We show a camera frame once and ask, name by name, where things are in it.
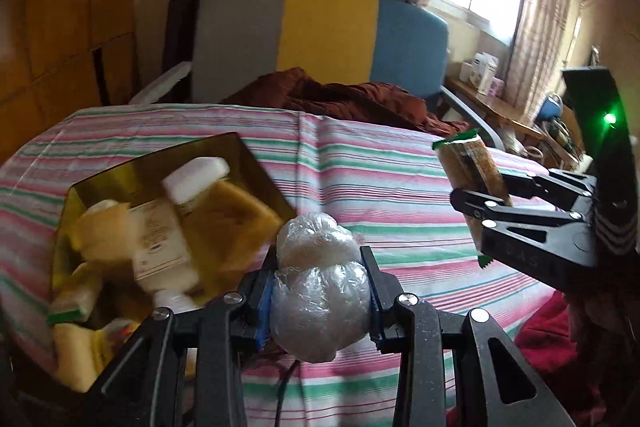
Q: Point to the gold cardboard box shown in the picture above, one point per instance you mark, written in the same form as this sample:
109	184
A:
125	177

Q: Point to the green-edged biscuit packet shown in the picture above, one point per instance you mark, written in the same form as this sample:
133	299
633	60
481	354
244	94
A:
470	167

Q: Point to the wooden wardrobe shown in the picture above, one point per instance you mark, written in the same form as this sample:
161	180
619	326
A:
60	32

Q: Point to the yellow sponge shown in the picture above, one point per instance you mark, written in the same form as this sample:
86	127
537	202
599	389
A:
100	227
235	222
75	352

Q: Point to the striped tablecloth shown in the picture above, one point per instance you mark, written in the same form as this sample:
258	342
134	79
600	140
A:
375	187

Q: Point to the wooden desk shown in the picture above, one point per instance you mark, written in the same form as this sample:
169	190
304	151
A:
495	107

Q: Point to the clear plastic-wrapped ball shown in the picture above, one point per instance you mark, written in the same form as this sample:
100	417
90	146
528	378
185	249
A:
320	297

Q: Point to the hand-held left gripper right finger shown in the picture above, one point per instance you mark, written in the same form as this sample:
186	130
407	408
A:
385	322

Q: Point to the white boxes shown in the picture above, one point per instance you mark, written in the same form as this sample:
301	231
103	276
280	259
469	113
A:
480	72

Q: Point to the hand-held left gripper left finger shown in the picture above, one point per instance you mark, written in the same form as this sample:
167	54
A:
262	317

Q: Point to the blue round object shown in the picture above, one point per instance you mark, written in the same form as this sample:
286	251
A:
550	107

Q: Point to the yellow packet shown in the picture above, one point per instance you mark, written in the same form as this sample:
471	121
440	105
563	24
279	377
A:
120	337

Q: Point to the beige carton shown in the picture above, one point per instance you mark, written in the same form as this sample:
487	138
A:
157	242

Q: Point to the purple box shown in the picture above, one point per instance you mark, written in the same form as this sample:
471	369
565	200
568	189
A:
497	87

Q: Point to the red cloth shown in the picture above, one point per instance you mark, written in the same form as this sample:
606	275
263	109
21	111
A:
545	347

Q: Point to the grey yellow blue chair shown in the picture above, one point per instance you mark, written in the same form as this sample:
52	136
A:
325	32

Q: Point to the maroon cloth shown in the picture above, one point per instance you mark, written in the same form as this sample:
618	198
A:
350	102

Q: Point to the white foam block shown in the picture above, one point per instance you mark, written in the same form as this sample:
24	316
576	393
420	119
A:
195	177

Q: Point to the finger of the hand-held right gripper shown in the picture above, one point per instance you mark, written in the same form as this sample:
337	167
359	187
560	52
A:
500	219
545	187

